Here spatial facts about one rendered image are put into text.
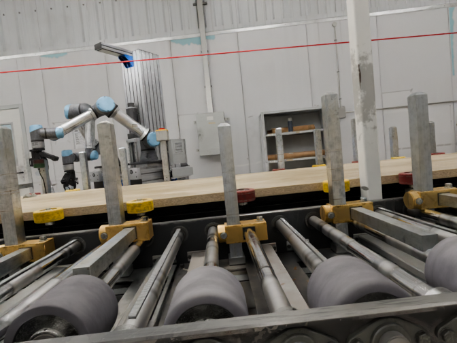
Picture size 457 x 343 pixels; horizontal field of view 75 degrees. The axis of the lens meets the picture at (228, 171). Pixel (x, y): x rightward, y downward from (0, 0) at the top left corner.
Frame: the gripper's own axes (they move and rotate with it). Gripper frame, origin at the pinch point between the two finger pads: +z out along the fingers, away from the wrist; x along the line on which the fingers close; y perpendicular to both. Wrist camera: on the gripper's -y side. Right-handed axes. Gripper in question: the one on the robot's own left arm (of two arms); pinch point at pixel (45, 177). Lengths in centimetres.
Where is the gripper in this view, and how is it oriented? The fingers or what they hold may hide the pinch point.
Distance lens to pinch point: 233.2
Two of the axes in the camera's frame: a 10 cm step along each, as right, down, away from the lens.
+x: 0.4, 0.5, -10.0
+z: 1.0, 9.9, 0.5
